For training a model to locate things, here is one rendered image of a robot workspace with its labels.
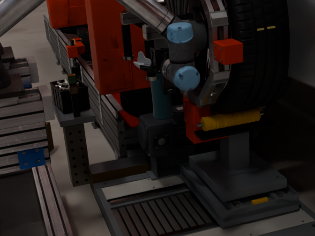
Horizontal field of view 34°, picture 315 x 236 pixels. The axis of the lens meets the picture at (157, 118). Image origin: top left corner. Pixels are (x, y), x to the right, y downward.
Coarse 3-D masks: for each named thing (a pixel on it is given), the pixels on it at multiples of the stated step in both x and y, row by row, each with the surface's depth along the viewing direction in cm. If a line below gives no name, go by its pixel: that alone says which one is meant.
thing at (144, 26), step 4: (144, 24) 187; (144, 28) 185; (148, 28) 183; (152, 28) 184; (144, 32) 186; (148, 32) 184; (152, 32) 184; (156, 32) 185; (144, 36) 187; (148, 36) 184; (152, 36) 185; (156, 36) 185; (160, 36) 186
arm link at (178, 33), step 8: (176, 24) 153; (184, 24) 152; (168, 32) 152; (176, 32) 150; (184, 32) 150; (192, 32) 152; (168, 40) 153; (176, 40) 151; (184, 40) 151; (192, 40) 153; (176, 48) 152; (184, 48) 151; (192, 48) 153; (176, 56) 153; (184, 56) 152; (192, 56) 154
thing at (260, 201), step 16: (192, 176) 248; (208, 192) 233; (272, 192) 224; (288, 192) 228; (208, 208) 227; (224, 208) 219; (240, 208) 215; (256, 208) 217; (272, 208) 220; (288, 208) 223; (224, 224) 215
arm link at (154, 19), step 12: (120, 0) 160; (132, 0) 159; (144, 0) 160; (156, 0) 164; (132, 12) 163; (144, 12) 160; (156, 12) 161; (168, 12) 162; (156, 24) 162; (168, 24) 162
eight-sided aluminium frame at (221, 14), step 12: (204, 0) 185; (216, 0) 186; (204, 12) 187; (216, 12) 183; (216, 24) 183; (228, 24) 184; (216, 36) 184; (216, 72) 188; (228, 72) 190; (204, 84) 200; (216, 84) 193; (192, 96) 215; (204, 96) 202; (216, 96) 203
